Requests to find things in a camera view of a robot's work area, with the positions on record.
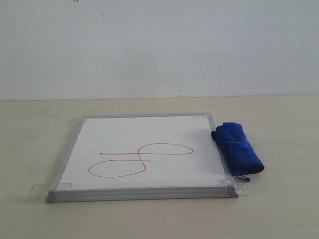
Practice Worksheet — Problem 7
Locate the blue cloth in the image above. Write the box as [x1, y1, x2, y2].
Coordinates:
[211, 122, 265, 182]

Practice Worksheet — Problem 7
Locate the clear tape back right corner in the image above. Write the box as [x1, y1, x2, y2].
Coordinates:
[192, 112, 223, 121]

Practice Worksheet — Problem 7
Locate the clear tape corner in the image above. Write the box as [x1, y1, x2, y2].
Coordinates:
[28, 183, 72, 198]
[220, 177, 248, 198]
[192, 112, 223, 121]
[68, 118, 85, 126]

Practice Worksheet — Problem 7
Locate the clear tape back left corner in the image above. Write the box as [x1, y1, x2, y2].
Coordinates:
[68, 118, 85, 126]

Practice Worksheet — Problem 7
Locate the clear tape front right corner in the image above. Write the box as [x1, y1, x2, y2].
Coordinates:
[220, 177, 248, 198]

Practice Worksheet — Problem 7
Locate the clear tape front left corner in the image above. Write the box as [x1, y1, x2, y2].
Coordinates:
[28, 183, 72, 198]

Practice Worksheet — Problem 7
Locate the white whiteboard with aluminium frame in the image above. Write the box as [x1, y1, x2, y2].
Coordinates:
[46, 113, 232, 203]

